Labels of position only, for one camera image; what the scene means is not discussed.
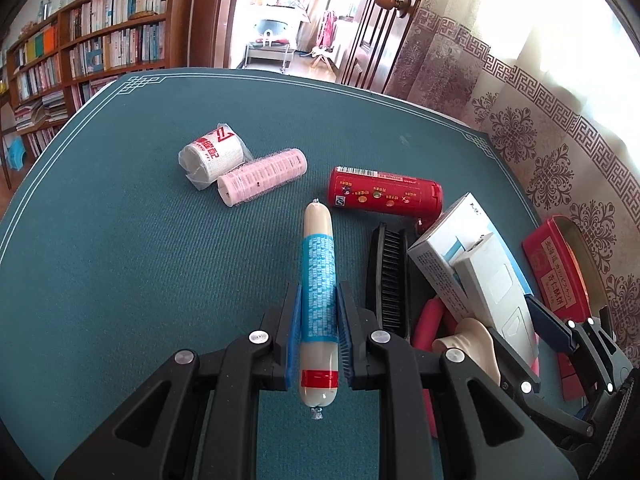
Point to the wooden bookshelf with books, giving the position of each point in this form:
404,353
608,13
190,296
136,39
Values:
64,61

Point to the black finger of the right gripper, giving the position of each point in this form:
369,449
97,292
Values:
554,332

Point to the cream plastic jar lid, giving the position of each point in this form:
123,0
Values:
472,338

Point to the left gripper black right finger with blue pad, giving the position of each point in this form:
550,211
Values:
437,414

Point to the blue white sausage stick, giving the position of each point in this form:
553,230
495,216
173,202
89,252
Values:
319,350

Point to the white blue carton box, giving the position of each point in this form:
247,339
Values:
459,227

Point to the black folding comb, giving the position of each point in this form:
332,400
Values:
387,285

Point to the dark wooden door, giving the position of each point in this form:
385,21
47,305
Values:
380,30

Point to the white roll in plastic wrap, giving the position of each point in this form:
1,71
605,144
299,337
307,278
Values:
212,155

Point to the patterned curtain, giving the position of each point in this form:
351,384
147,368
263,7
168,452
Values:
555,86

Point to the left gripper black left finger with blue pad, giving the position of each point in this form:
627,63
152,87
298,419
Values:
196,415

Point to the red candy bottle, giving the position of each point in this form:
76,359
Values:
386,193

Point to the red gift box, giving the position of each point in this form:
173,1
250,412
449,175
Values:
569,261

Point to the white plastic device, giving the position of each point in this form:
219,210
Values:
495,295

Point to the green table mat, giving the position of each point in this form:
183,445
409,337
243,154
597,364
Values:
111,259

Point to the pink cylindrical roll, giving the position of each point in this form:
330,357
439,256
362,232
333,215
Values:
261,176

